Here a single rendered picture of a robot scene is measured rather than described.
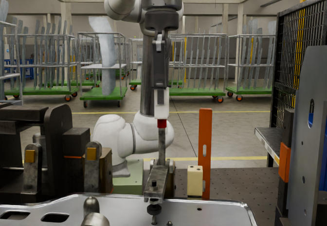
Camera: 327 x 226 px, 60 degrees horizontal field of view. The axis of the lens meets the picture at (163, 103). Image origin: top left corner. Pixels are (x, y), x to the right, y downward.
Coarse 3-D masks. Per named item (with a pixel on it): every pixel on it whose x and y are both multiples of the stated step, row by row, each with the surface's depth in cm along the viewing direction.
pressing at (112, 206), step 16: (80, 192) 67; (0, 208) 61; (16, 208) 61; (32, 208) 61; (48, 208) 61; (64, 208) 61; (80, 208) 61; (112, 208) 61; (128, 208) 61; (144, 208) 61; (176, 208) 61; (192, 208) 61; (208, 208) 61; (224, 208) 61; (240, 208) 61; (0, 224) 55; (16, 224) 55; (32, 224) 55; (48, 224) 55; (64, 224) 55; (80, 224) 55; (112, 224) 55; (128, 224) 55; (144, 224) 55; (160, 224) 55; (176, 224) 55; (192, 224) 55; (208, 224) 55; (224, 224) 55; (240, 224) 55; (256, 224) 56
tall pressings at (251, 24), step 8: (248, 24) 799; (256, 24) 777; (272, 24) 780; (256, 32) 774; (272, 32) 777; (296, 32) 796; (248, 48) 784; (288, 48) 781; (248, 56) 780; (272, 56) 799; (248, 64) 775; (256, 64) 794; (272, 64) 795; (240, 72) 788; (256, 72) 790; (272, 72) 792; (288, 72) 798; (240, 80) 782; (248, 80) 806; (256, 80) 786; (264, 80) 806; (248, 88) 803; (264, 88) 802
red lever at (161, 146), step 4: (160, 120) 65; (164, 120) 65; (160, 124) 65; (164, 124) 65; (160, 128) 66; (164, 128) 66; (160, 132) 66; (164, 132) 66; (160, 136) 66; (164, 136) 66; (160, 140) 66; (164, 140) 66; (160, 144) 66; (164, 144) 66; (160, 148) 67; (164, 148) 67; (160, 152) 67; (164, 152) 67; (160, 156) 67; (164, 156) 67; (160, 160) 67; (164, 160) 67; (160, 164) 67; (164, 164) 67
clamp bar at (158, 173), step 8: (168, 160) 68; (152, 168) 64; (160, 168) 64; (168, 168) 66; (152, 176) 59; (160, 176) 59; (152, 184) 54; (160, 184) 56; (144, 192) 53; (152, 192) 53; (160, 192) 53; (144, 200) 53; (152, 200) 54; (160, 200) 53; (152, 208) 54; (160, 208) 55
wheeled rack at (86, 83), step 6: (36, 42) 911; (96, 78) 953; (42, 84) 934; (48, 84) 936; (54, 84) 939; (60, 84) 941; (66, 84) 943; (72, 84) 945; (78, 84) 947; (84, 84) 950; (90, 84) 952; (96, 84) 954
